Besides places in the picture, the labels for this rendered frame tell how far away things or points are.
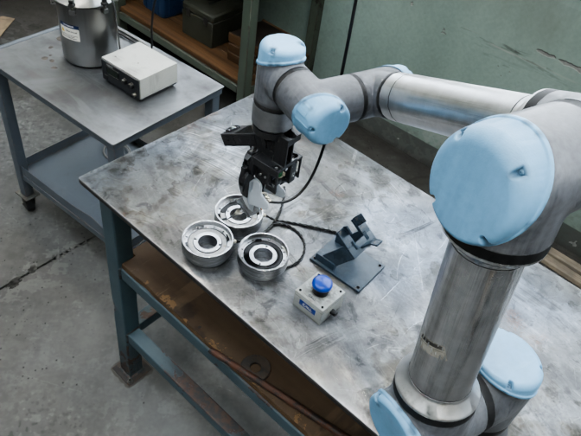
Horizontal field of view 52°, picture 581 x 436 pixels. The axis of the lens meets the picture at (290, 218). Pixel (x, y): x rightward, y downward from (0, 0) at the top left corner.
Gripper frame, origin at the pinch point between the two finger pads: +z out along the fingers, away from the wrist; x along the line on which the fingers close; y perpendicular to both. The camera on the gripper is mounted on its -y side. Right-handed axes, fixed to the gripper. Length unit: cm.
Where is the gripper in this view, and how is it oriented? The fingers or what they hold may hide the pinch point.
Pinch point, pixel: (254, 200)
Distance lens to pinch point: 118.6
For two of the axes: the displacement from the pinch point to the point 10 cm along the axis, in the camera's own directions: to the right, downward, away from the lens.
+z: -1.3, 7.1, 6.9
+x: 6.3, -4.8, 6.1
